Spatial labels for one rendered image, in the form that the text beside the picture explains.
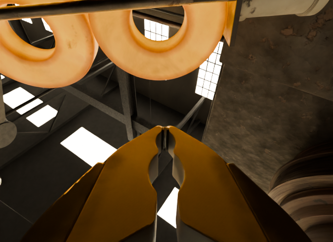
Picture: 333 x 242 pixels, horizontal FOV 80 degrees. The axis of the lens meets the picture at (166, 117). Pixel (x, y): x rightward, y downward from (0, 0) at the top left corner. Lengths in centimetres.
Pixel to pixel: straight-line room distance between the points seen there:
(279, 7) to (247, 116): 43
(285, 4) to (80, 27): 22
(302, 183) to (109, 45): 48
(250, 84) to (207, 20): 36
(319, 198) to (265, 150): 23
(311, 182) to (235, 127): 27
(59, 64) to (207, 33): 19
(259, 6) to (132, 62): 15
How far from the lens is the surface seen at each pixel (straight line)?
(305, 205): 58
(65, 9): 24
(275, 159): 74
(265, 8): 26
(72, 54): 28
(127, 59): 27
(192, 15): 25
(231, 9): 24
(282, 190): 59
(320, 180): 53
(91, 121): 1002
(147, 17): 769
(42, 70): 31
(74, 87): 773
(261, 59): 49
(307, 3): 27
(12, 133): 313
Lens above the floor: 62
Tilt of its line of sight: 46 degrees up
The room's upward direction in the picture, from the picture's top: 177 degrees counter-clockwise
